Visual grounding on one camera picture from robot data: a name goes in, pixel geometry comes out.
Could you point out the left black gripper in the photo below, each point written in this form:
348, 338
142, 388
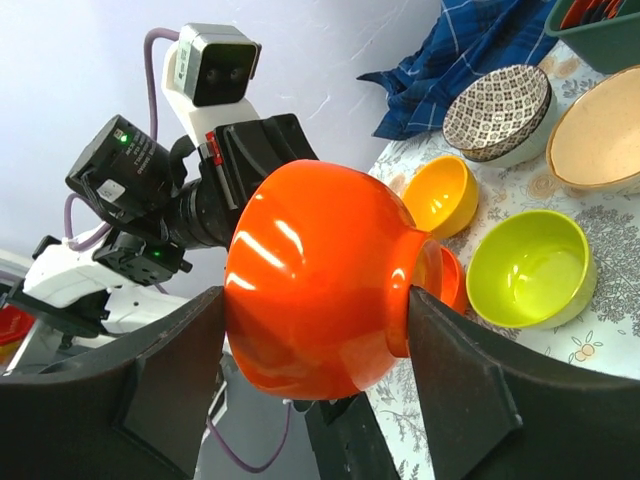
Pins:
234, 163

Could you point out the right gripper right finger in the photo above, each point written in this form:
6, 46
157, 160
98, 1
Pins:
493, 409

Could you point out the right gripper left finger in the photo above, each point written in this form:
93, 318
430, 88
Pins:
135, 408

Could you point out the orange bowl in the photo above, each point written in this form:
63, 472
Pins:
317, 281
453, 291

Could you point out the lime green bowl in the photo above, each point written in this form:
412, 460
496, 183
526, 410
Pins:
535, 269

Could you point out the yellow bowl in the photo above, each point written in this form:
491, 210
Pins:
442, 197

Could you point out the brown patterned white bowl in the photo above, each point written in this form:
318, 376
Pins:
503, 118

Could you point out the beige bowl with drawing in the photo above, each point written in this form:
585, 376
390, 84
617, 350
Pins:
594, 146

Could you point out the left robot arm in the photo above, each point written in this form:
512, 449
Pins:
155, 204

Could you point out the blue plaid cloth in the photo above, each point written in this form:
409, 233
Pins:
469, 40

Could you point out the red black ties bottom left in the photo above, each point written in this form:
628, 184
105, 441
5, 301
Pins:
584, 12

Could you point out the green compartment tray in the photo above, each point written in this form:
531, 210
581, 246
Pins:
607, 46

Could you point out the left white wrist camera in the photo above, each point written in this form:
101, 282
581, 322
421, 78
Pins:
206, 75

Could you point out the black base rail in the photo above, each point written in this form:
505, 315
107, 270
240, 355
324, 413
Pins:
347, 441

